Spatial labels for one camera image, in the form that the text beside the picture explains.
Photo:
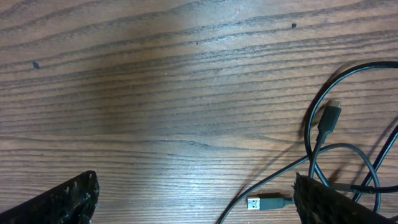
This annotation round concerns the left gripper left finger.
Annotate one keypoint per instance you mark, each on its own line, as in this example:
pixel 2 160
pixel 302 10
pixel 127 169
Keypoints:
pixel 73 201

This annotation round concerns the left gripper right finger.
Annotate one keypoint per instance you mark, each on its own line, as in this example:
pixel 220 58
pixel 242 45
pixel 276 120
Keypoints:
pixel 317 204

